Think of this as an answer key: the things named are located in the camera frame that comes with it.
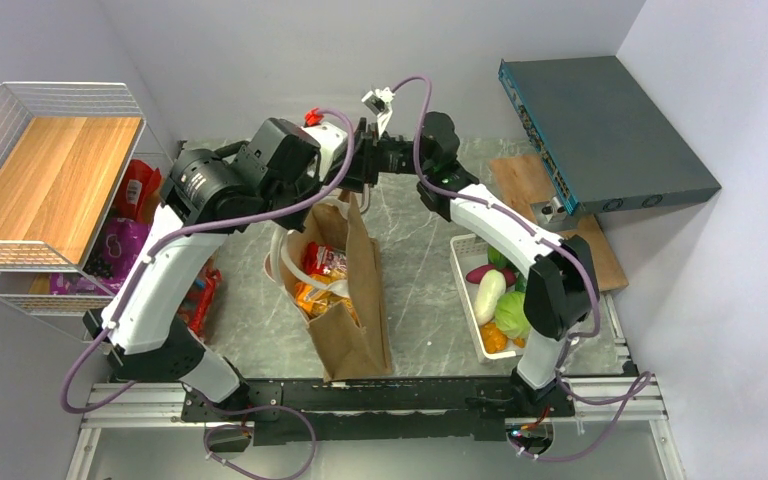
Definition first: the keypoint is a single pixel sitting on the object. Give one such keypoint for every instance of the white wire shelf rack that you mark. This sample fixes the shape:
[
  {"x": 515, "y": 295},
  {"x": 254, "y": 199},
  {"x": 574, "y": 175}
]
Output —
[{"x": 64, "y": 151}]

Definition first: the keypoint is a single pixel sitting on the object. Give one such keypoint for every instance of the red candy bag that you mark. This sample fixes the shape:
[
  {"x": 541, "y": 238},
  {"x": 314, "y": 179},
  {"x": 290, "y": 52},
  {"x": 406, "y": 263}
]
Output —
[{"x": 324, "y": 261}]

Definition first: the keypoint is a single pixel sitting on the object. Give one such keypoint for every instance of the small red snack bag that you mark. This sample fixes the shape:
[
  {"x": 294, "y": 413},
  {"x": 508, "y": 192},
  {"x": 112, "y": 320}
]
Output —
[{"x": 140, "y": 180}]

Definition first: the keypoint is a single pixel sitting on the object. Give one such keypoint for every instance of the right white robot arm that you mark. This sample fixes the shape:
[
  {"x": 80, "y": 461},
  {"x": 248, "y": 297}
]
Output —
[{"x": 560, "y": 280}]

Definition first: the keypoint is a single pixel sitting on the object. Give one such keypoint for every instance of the white eggplant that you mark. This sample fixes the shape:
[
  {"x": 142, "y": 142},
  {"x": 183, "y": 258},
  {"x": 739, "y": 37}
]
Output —
[{"x": 491, "y": 288}]

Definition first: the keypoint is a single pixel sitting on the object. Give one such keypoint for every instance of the white perforated plastic basket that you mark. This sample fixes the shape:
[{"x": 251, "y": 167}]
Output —
[{"x": 468, "y": 258}]

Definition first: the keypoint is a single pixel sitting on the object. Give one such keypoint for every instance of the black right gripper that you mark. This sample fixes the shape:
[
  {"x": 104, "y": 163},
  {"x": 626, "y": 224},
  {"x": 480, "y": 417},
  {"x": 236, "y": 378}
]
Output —
[{"x": 365, "y": 161}]

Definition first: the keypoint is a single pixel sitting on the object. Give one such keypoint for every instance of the blue grey network switch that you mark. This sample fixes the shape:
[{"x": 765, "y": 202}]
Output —
[{"x": 603, "y": 142}]

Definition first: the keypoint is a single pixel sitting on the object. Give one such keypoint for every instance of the wooden board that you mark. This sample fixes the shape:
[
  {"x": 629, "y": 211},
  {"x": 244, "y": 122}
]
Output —
[{"x": 525, "y": 187}]

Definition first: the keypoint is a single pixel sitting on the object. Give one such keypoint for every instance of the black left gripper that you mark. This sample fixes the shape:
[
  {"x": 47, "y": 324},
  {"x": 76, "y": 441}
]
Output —
[{"x": 296, "y": 220}]

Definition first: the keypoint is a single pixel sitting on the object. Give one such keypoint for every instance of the orange ginger root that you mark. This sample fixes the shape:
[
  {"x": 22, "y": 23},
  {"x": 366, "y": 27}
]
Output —
[{"x": 495, "y": 341}]

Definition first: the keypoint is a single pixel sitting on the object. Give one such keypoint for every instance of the magenta sweet potato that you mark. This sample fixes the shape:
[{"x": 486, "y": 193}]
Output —
[{"x": 486, "y": 273}]

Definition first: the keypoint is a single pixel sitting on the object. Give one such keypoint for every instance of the orange snack bag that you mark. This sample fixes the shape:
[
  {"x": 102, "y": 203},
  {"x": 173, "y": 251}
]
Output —
[{"x": 315, "y": 302}]

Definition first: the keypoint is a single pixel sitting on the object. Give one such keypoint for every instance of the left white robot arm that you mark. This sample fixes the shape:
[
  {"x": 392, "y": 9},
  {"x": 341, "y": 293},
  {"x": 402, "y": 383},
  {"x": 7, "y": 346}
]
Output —
[{"x": 203, "y": 202}]

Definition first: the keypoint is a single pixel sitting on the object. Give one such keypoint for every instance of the colourful snack pack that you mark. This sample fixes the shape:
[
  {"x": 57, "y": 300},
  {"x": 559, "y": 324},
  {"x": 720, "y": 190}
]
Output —
[{"x": 195, "y": 306}]

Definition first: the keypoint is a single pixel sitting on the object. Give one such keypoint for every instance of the green cabbage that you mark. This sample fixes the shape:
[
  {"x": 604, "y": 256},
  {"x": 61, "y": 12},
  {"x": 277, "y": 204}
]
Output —
[{"x": 509, "y": 315}]

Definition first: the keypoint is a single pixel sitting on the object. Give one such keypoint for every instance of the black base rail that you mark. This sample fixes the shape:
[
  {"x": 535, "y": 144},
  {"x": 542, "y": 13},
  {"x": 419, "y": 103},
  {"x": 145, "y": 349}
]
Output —
[{"x": 482, "y": 408}]

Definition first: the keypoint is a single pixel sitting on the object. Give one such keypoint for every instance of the purple snack bag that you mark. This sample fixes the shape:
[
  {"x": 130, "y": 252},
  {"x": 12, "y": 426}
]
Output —
[{"x": 116, "y": 250}]

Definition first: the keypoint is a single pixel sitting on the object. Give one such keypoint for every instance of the green leafy vegetable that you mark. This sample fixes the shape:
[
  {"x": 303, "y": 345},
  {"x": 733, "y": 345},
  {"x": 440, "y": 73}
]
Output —
[{"x": 496, "y": 259}]

